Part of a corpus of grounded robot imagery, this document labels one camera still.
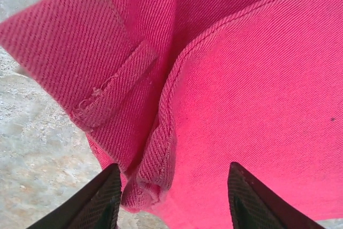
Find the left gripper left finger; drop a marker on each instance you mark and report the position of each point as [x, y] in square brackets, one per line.
[101, 202]

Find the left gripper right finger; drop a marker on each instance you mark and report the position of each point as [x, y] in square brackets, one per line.
[254, 205]

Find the pink long pants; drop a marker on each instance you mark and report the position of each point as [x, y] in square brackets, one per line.
[241, 78]

